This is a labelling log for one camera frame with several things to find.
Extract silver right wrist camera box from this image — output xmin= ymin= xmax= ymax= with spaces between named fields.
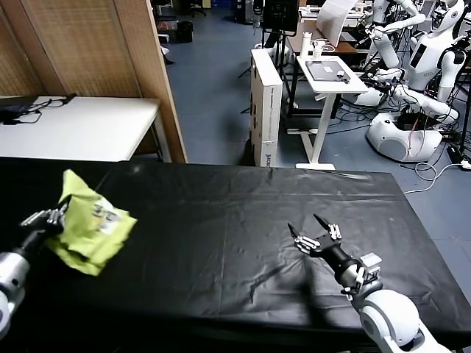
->
xmin=358 ymin=252 xmax=383 ymax=284

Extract black tripod stand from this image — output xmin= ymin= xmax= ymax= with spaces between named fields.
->
xmin=238 ymin=31 xmax=295 ymax=118

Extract flat black device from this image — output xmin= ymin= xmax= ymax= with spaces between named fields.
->
xmin=0 ymin=96 xmax=40 ymax=115

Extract grey closed laptop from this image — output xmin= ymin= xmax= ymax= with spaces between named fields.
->
xmin=304 ymin=60 xmax=350 ymax=82

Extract white curved panel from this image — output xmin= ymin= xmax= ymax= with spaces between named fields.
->
xmin=316 ymin=0 xmax=358 ymax=49

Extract black power strip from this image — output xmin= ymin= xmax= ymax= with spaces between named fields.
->
xmin=445 ymin=145 xmax=464 ymax=163

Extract brown wooden desk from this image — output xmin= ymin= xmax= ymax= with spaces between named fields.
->
xmin=286 ymin=20 xmax=372 ymax=56

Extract black monitor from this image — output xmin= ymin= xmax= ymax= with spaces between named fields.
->
xmin=261 ymin=0 xmax=298 ymax=38

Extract black plastic table cover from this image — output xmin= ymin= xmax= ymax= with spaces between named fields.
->
xmin=36 ymin=163 xmax=471 ymax=353

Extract white humanoid robot with base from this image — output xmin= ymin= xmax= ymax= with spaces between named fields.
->
xmin=353 ymin=0 xmax=468 ymax=163

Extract black cables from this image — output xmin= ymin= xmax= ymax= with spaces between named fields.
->
xmin=0 ymin=94 xmax=77 ymax=128

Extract black bin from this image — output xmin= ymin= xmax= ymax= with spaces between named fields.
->
xmin=175 ymin=21 xmax=194 ymax=44

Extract yellow-green t-shirt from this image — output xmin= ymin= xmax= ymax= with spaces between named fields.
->
xmin=46 ymin=168 xmax=138 ymax=277

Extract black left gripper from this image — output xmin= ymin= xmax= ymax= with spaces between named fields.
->
xmin=20 ymin=194 xmax=73 ymax=253

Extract tall white cardboard box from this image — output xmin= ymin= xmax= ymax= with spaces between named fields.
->
xmin=249 ymin=49 xmax=283 ymax=169

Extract white floor cable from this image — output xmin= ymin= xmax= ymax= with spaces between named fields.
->
xmin=403 ymin=160 xmax=471 ymax=195

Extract white table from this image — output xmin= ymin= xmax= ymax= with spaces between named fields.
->
xmin=0 ymin=96 xmax=172 ymax=163

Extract white height-adjustable desk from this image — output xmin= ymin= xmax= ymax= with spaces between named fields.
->
xmin=286 ymin=55 xmax=369 ymax=171

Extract white water bottle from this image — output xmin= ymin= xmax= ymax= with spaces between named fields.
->
xmin=299 ymin=31 xmax=313 ymax=60

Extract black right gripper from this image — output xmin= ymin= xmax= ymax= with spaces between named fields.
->
xmin=288 ymin=214 xmax=358 ymax=275

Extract wooden partition screen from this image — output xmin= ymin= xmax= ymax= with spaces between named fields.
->
xmin=0 ymin=0 xmax=188 ymax=165

